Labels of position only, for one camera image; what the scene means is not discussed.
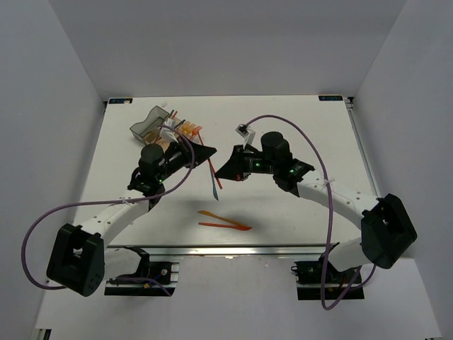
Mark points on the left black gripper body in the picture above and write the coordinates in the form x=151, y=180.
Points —
x=180, y=156

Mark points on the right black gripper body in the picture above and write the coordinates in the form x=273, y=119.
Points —
x=257, y=163

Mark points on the red plastic fork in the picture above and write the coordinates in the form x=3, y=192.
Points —
x=195, y=131

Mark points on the orange plastic fork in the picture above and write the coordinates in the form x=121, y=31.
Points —
x=187, y=128

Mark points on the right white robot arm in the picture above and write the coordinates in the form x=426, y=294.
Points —
x=386, y=231

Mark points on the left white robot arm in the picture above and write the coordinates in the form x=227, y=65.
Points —
x=81, y=260

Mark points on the clear container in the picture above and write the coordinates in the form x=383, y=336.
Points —
x=190, y=137

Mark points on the blue plastic knife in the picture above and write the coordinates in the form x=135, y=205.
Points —
x=214, y=187

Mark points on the grey smoked container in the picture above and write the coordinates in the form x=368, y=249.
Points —
x=156, y=116

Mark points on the orange plastic knife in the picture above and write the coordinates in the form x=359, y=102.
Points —
x=207, y=213

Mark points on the red plastic knife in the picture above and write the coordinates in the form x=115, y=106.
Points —
x=234, y=227

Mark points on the left blue corner sticker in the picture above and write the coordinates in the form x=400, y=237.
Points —
x=113, y=101

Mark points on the blue corner sticker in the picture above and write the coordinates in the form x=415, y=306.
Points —
x=330, y=97
x=113, y=101

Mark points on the right blue corner sticker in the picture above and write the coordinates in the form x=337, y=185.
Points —
x=330, y=97

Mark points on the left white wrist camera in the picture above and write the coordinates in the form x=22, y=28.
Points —
x=167, y=131

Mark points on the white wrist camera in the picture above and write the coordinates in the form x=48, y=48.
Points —
x=246, y=133
x=167, y=131

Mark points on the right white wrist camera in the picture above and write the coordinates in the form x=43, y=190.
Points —
x=246, y=133

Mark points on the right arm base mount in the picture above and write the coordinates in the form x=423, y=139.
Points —
x=308, y=278

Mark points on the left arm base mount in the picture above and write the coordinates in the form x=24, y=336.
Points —
x=152, y=276

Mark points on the aluminium table rail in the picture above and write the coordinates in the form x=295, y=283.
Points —
x=291, y=250

